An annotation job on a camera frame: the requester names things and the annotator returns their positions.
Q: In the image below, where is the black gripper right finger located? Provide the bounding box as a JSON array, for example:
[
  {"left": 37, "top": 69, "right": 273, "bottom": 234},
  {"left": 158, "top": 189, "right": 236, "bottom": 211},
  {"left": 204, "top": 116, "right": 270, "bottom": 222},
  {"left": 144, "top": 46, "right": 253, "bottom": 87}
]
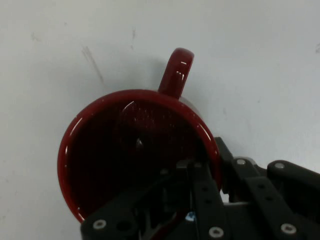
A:
[{"left": 214, "top": 136, "right": 320, "bottom": 240}]

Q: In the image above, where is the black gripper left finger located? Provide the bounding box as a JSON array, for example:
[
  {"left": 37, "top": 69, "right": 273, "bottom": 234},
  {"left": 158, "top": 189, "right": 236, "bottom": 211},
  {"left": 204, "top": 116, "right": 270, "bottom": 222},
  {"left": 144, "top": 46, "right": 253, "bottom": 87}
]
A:
[{"left": 79, "top": 159, "right": 232, "bottom": 240}]

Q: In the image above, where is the red speckled mug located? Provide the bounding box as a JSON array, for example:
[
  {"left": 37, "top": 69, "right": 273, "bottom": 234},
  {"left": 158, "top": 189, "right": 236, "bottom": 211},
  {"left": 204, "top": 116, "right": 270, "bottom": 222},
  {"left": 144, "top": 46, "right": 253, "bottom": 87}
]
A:
[{"left": 57, "top": 47, "right": 223, "bottom": 225}]

